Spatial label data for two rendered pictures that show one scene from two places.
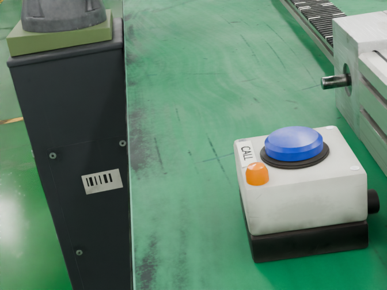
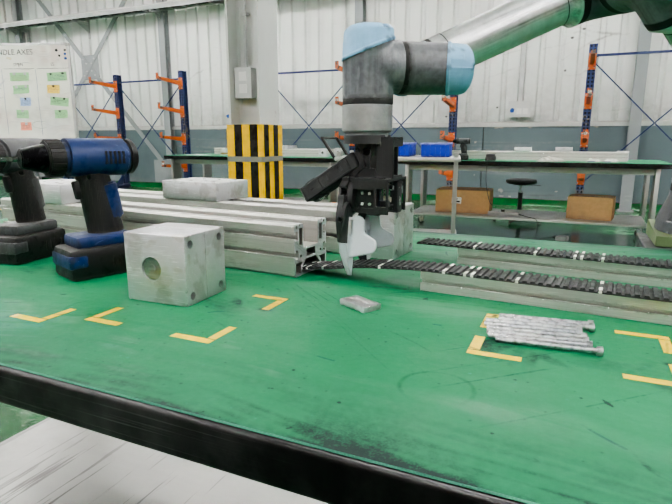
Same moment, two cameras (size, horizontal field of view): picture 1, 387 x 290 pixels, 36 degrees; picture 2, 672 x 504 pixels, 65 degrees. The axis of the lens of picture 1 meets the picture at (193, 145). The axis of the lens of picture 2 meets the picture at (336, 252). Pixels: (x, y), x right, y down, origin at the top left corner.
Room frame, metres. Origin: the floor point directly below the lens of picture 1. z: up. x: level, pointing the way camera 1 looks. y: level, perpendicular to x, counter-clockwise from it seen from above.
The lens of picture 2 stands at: (0.91, -1.14, 1.00)
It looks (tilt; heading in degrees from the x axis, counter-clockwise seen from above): 12 degrees down; 117
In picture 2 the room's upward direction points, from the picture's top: straight up
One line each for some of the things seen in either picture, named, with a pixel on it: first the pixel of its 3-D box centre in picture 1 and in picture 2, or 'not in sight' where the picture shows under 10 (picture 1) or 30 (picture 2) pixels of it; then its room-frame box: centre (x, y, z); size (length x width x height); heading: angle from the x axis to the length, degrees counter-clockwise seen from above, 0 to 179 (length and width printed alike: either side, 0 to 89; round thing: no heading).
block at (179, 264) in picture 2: not in sight; (182, 260); (0.38, -0.58, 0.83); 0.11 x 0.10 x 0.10; 95
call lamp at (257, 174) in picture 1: (256, 172); not in sight; (0.34, -0.04, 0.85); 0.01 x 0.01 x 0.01
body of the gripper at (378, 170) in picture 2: not in sight; (371, 175); (0.59, -0.40, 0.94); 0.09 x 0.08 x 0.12; 178
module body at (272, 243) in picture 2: not in sight; (142, 227); (0.08, -0.38, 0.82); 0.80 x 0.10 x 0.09; 178
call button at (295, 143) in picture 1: (293, 148); not in sight; (0.37, -0.07, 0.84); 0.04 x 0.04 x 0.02
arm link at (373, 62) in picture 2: not in sight; (370, 66); (0.58, -0.39, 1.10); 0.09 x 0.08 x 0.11; 38
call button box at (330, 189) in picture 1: (308, 186); not in sight; (0.37, -0.08, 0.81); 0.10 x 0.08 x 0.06; 88
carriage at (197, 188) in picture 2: not in sight; (205, 194); (0.09, -0.19, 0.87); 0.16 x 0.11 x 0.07; 178
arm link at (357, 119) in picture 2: not in sight; (368, 121); (0.58, -0.39, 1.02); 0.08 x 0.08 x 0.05
